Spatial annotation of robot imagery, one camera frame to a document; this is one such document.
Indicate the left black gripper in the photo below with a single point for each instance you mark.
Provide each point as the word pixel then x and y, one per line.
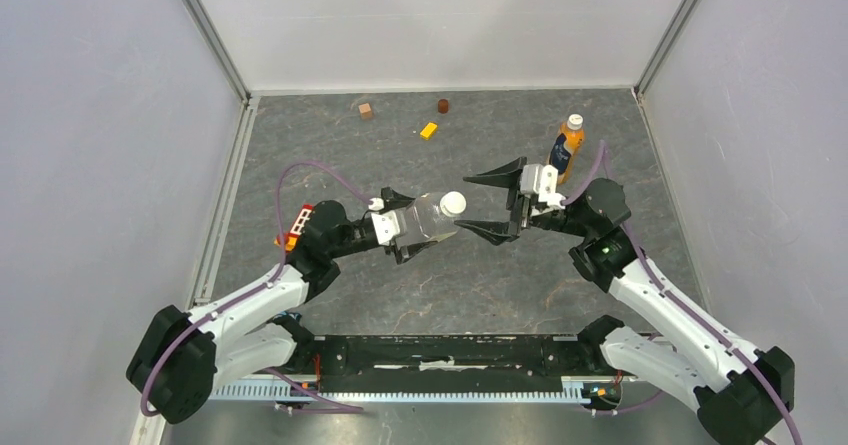
pixel 406 251

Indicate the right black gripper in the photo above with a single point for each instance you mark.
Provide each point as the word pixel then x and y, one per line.
pixel 507 175

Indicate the clear plastic bottle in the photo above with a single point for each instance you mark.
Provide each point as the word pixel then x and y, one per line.
pixel 424 214

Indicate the large white bottle cap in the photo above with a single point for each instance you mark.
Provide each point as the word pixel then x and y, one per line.
pixel 453 204

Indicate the orange tea bottle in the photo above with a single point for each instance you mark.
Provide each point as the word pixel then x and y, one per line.
pixel 568 142

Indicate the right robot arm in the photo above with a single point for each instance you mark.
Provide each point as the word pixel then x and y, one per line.
pixel 738 391

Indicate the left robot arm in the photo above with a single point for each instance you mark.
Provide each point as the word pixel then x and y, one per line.
pixel 184 356

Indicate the yellow block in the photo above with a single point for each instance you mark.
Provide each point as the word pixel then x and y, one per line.
pixel 428 131

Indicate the red orange toy cart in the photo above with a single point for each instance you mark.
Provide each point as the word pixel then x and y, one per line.
pixel 288 240

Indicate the tan wooden cube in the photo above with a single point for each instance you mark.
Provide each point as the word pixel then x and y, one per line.
pixel 366 111

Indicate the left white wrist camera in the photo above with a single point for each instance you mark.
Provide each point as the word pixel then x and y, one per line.
pixel 387 226

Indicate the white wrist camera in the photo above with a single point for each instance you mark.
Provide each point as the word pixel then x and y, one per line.
pixel 387 226
pixel 538 178

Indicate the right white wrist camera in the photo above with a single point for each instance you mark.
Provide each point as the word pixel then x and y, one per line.
pixel 538 178

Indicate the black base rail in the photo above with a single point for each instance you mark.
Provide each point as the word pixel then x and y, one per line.
pixel 445 363

